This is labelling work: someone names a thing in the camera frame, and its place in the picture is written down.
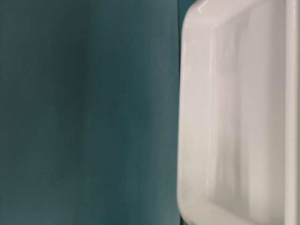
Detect teal table cloth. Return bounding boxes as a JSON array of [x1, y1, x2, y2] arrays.
[[0, 0, 182, 225]]

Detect white plastic case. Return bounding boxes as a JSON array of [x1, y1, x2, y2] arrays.
[[177, 0, 300, 225]]

